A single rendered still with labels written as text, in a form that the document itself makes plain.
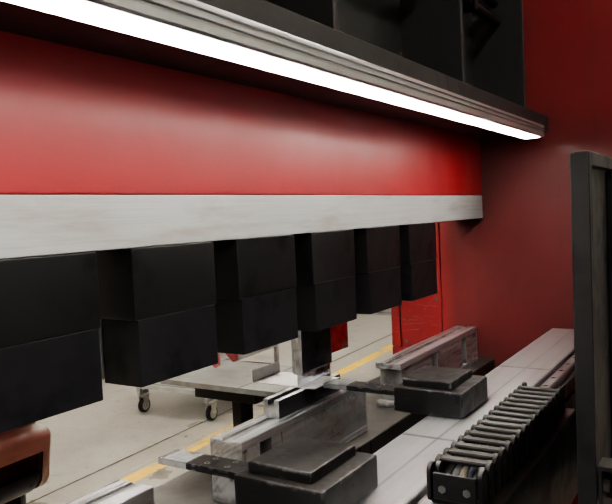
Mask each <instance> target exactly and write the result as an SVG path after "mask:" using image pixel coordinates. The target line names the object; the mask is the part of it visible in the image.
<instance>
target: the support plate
mask: <svg viewBox="0 0 612 504"><path fill-rule="evenodd" d="M220 364H221V365H220V366H218V367H217V368H214V367H213V366H212V365H211V366H208V367H205V368H202V369H199V370H196V371H192V372H189V373H186V374H183V375H180V376H177V377H174V378H171V379H167V380H164V381H161V384H167V385H175V386H183V387H191V388H199V389H207V390H215V391H223V392H232V393H240V394H248V395H256V396H264V397H269V396H271V395H274V394H276V393H278V392H281V391H283V390H285V389H287V388H289V387H286V386H277V385H269V384H260V383H252V370H254V369H257V368H260V367H263V366H266V365H268V364H264V363H253V362H242V361H235V362H232V361H231V360H220ZM291 367H292V366H286V365H280V371H283V370H285V371H283V372H290V373H293V370H292V368H291ZM288 368H291V369H288ZM286 369H288V370H286ZM249 383H252V384H249ZM246 384H249V385H246ZM244 385H246V386H244ZM241 386H244V387H241ZM239 387H241V388H239Z"/></svg>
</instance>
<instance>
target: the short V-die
mask: <svg viewBox="0 0 612 504"><path fill-rule="evenodd" d="M324 376H331V377H340V373H335V374H333V375H330V373H328V374H326V375H324ZM337 391H339V389H330V388H324V387H323V386H322V387H320V388H318V389H315V390H313V389H304V388H292V389H290V390H283V391H281V392H278V393H276V394H274V395H271V396H269V397H266V398H264V399H263V408H264V417H266V418H274V419H281V418H283V417H285V416H287V415H289V414H291V413H293V412H296V411H298V410H300V409H302V408H304V407H306V406H308V405H310V404H312V403H314V402H316V401H318V400H320V399H322V398H324V397H327V396H329V395H331V394H333V393H335V392H337Z"/></svg>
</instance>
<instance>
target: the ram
mask: <svg viewBox="0 0 612 504"><path fill-rule="evenodd" d="M481 195H482V181H481V150H480V138H479V137H475V136H470V135H466V134H461V133H457V132H452V131H448V130H443V129H439V128H435V127H430V126H426V125H421V124H417V123H412V122H408V121H403V120H399V119H394V118H390V117H385V116H381V115H376V114H372V113H367V112H363V111H359V110H354V109H350V108H345V107H341V106H336V105H332V104H327V103H323V102H318V101H314V100H309V99H305V98H300V97H296V96H291V95H287V94H283V93H278V92H274V91H269V90H265V89H260V88H256V87H251V86H247V85H242V84H238V83H233V82H229V81H224V80H220V79H216V78H211V77H207V76H202V75H198V74H193V73H189V72H184V71H180V70H175V69H171V68H166V67H162V66H157V65H153V64H148V63H144V62H140V61H135V60H131V59H126V58H122V57H117V56H113V55H108V54H104V53H99V52H95V51H90V50H86V49H81V48H77V47H72V46H68V45H64V44H59V43H55V42H50V41H46V40H41V39H37V38H32V37H28V36H23V35H19V34H14V33H10V32H5V31H1V30H0V259H11V258H23V257H34V256H46V255H58V254H69V253H81V252H93V251H104V250H116V249H128V248H140V247H151V246H163V245H175V244H186V243H198V242H210V241H221V240H233V239H245V238H256V237H268V236H280V235H291V234H303V233H315V232H326V231H338V230H350V229H361V228H373V227H385V226H396V225H408V224H420V223H431V222H443V221H455V220H466V219H478V218H483V210H482V196H481Z"/></svg>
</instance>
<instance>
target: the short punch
mask: <svg viewBox="0 0 612 504"><path fill-rule="evenodd" d="M291 349H292V370H293V374H294V375H297V383H298V387H299V386H301V385H303V384H305V383H308V382H310V381H312V380H315V379H317V378H319V377H322V376H324V375H326V374H328V364H330V363H331V362H332V349H331V327H330V328H327V329H324V330H321V331H317V332H314V331H298V338H296V339H292V340H291Z"/></svg>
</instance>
